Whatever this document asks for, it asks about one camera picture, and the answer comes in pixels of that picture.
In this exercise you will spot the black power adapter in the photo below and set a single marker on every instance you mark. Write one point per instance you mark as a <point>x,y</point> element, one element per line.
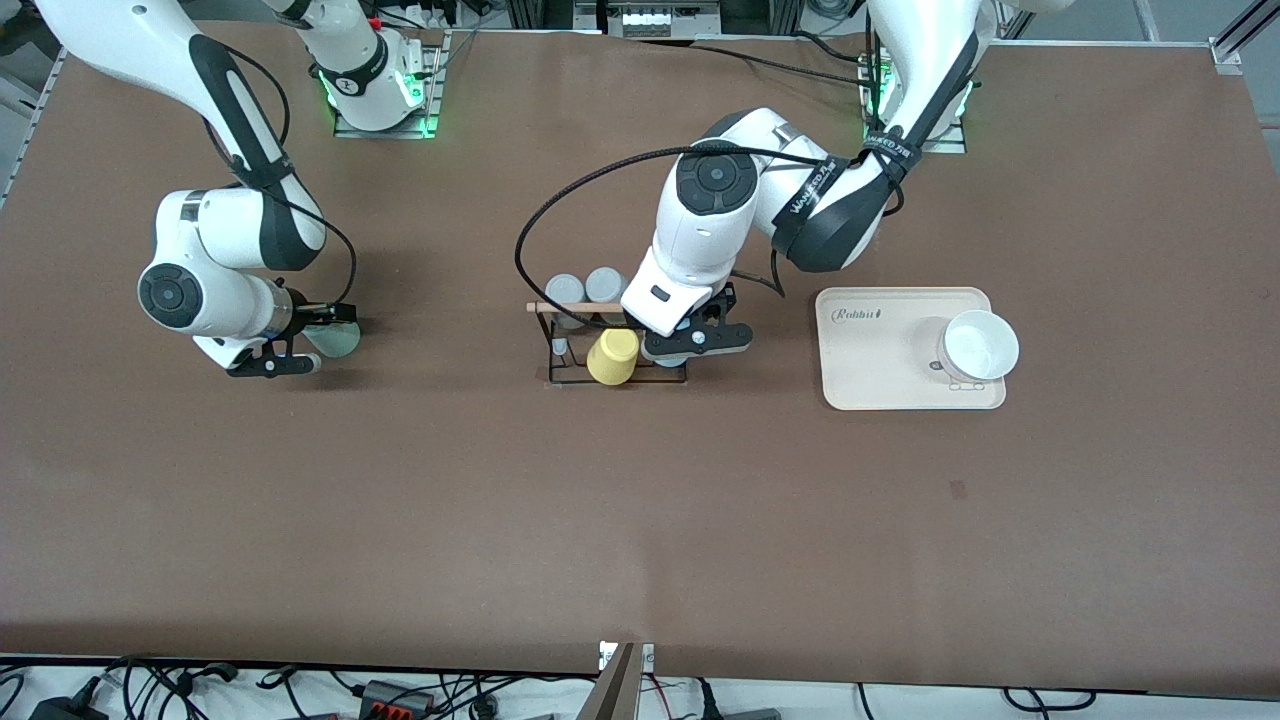
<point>65,710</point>

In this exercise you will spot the yellow cup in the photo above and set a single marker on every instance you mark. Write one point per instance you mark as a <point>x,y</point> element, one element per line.
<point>612,358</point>

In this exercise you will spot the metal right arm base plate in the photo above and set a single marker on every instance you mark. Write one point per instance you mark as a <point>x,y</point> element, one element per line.
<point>432,90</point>

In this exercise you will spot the grey camera mount beam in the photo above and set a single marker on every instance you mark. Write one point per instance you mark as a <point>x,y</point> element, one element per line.
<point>612,695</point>

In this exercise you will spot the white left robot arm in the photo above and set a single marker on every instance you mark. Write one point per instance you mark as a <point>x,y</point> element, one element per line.
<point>700,240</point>

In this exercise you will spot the aluminium corner bracket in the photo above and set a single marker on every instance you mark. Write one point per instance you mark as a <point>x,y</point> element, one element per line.
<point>1226,55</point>

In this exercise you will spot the black terminal block orange levers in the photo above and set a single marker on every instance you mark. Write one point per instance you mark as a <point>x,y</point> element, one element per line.
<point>395,700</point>

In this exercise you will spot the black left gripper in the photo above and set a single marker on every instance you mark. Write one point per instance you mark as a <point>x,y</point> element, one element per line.
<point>731,299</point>

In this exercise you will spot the white bowl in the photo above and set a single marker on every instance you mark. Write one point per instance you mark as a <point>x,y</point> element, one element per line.
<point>980,345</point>

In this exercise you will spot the pale green cup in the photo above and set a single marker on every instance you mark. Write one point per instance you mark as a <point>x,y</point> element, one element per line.
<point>340,342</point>

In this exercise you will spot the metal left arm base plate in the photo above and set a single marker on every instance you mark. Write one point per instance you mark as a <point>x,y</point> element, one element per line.
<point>955,145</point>

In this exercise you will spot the black plug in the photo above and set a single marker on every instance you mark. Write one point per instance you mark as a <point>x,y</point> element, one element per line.
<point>745,714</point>

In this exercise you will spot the light blue cup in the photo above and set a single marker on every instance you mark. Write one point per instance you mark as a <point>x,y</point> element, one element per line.
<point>681,323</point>

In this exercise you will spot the grey power strip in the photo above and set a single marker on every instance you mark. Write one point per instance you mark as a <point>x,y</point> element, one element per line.
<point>648,18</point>

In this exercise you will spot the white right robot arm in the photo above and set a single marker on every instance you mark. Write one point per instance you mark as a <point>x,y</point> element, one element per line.
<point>210,300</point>

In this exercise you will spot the beige rabbit print tray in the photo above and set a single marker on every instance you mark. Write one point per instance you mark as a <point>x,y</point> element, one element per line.
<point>880,380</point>

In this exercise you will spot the grey cup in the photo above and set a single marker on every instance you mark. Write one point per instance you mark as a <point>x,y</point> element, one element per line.
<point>566,290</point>
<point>605,285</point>

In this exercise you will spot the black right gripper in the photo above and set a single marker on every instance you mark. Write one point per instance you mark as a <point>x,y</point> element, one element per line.
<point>303,314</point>

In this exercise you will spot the white mounting bracket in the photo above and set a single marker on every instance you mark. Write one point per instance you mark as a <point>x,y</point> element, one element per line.
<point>647,657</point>

